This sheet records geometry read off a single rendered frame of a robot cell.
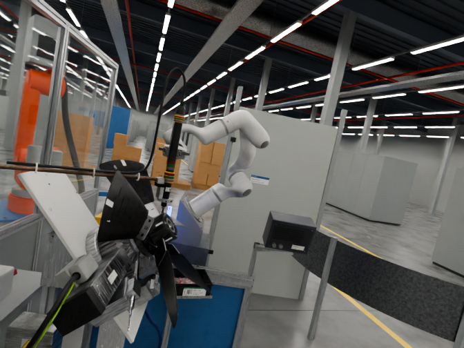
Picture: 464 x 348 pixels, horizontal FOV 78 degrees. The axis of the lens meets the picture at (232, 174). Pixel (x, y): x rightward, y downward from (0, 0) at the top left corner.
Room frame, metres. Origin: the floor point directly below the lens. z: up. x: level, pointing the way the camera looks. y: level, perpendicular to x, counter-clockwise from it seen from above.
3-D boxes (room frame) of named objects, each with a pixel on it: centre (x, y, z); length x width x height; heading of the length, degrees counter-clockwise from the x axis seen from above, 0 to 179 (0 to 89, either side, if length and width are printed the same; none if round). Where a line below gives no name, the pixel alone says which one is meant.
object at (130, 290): (0.86, 0.23, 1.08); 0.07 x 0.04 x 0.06; 17
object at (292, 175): (3.10, -0.49, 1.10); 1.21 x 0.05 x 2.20; 96
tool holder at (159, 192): (1.19, 0.27, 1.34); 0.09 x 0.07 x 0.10; 131
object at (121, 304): (0.85, 0.29, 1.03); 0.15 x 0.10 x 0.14; 96
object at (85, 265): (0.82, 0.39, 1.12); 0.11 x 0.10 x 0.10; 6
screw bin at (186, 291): (1.41, 0.11, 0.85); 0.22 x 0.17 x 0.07; 111
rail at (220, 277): (1.57, 0.20, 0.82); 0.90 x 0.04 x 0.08; 96
